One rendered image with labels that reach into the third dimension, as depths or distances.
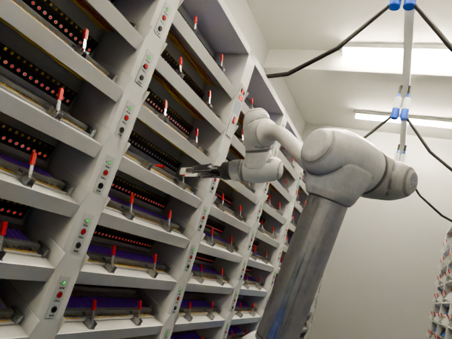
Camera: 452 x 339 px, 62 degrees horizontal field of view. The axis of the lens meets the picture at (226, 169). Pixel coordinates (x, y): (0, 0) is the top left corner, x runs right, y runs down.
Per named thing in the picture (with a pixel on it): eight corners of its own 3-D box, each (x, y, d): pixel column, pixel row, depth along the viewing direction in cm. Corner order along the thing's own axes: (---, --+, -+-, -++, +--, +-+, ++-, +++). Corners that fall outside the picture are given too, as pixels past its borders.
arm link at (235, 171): (247, 183, 156) (234, 184, 158) (249, 163, 158) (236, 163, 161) (239, 177, 148) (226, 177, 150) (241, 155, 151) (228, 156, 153)
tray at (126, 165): (198, 208, 177) (208, 192, 177) (114, 167, 124) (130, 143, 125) (169, 188, 187) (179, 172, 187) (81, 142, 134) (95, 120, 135)
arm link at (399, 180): (373, 163, 114) (344, 146, 107) (432, 165, 98) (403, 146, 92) (362, 204, 112) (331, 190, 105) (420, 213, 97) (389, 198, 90)
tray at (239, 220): (247, 233, 237) (259, 214, 238) (206, 212, 185) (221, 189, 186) (224, 216, 247) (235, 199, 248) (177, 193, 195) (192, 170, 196)
